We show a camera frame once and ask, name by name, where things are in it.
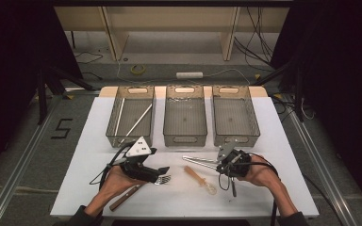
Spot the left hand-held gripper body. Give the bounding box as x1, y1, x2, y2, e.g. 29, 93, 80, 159
118, 136, 162, 184

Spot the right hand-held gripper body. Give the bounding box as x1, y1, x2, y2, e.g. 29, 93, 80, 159
216, 140, 253, 178

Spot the metal fork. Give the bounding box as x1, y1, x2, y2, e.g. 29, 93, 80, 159
155, 174, 173, 186

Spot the metal chopstick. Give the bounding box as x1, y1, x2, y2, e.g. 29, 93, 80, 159
182, 155, 222, 166
185, 159, 221, 170

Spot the metal spoon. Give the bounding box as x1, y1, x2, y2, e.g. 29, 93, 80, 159
230, 176, 238, 199

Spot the wooden spoon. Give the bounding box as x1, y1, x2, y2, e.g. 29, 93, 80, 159
183, 165, 218, 196

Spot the white chopstick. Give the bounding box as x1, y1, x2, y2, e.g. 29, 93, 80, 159
119, 103, 154, 145
114, 97, 126, 137

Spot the grey translucent plastic bin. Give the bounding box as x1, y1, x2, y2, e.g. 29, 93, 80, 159
163, 85, 208, 148
106, 86, 156, 148
211, 85, 261, 148

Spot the wooden-handled table knife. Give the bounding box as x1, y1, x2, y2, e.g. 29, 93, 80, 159
108, 183, 146, 212

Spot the person's right hand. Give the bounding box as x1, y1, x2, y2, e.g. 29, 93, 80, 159
237, 154, 281, 190

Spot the person's left hand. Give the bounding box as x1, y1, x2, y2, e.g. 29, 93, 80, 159
98, 165, 149, 209

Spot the white table cover sheet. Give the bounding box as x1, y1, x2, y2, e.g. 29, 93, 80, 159
50, 96, 320, 219

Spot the yellow tape roll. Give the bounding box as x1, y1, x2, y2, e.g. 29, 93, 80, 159
130, 64, 146, 75

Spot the white power strip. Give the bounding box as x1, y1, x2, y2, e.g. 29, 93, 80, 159
175, 72, 205, 80

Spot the black metal stand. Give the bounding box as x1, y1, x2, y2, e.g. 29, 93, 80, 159
251, 56, 305, 122
37, 65, 95, 126

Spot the light wooden shelf unit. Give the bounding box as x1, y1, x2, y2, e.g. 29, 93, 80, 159
54, 7, 290, 62

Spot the black curtain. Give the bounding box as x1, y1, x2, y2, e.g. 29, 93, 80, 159
270, 0, 362, 218
0, 0, 83, 183

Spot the left hand-held gripper cable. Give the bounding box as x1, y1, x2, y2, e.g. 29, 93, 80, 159
89, 150, 130, 191

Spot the hand-held gripper cable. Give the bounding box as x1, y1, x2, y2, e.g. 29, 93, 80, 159
218, 152, 281, 226
89, 150, 130, 191

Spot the right hand-held gripper cable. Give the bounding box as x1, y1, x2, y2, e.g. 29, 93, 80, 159
218, 152, 281, 226

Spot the metal floor rail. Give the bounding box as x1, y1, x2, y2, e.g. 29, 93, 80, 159
282, 93, 359, 226
0, 93, 64, 226

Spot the thick black floor cable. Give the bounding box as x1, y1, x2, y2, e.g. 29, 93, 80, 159
301, 172, 344, 226

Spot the white floor cable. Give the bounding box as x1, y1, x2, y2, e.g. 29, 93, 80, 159
116, 59, 253, 87

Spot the thin black floor cable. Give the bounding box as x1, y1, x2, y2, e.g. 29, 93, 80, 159
74, 51, 104, 81

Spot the bundle of black cables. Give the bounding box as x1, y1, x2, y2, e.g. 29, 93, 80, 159
234, 7, 274, 69

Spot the black overhead frame bar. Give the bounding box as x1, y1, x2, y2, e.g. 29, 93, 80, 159
51, 0, 294, 8

